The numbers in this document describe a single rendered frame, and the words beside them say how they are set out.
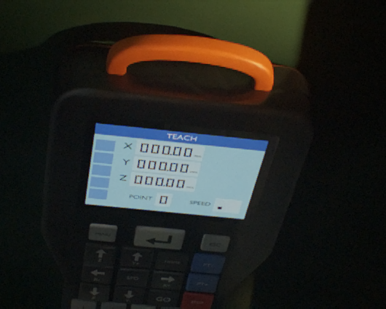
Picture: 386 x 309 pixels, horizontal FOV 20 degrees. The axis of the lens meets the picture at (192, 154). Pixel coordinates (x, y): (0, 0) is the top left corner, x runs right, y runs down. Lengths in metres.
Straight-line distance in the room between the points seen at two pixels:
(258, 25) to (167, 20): 0.03
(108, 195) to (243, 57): 0.07
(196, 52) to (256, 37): 0.03
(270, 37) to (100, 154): 0.07
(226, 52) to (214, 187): 0.06
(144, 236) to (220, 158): 0.05
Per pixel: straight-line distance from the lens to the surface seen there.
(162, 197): 0.39
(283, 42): 0.38
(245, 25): 0.37
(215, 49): 0.36
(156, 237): 0.41
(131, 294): 0.44
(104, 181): 0.39
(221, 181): 0.39
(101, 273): 0.43
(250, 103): 0.36
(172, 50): 0.35
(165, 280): 0.43
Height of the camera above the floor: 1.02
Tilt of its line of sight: 41 degrees down
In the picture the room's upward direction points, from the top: 180 degrees clockwise
